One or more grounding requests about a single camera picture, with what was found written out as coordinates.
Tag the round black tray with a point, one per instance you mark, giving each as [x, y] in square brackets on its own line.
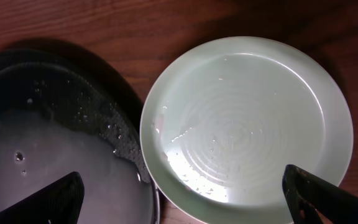
[55, 118]

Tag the light green plate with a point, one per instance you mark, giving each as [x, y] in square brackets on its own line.
[224, 119]

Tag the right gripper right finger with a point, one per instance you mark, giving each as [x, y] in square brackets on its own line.
[308, 197]

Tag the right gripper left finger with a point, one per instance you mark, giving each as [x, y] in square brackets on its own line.
[58, 203]

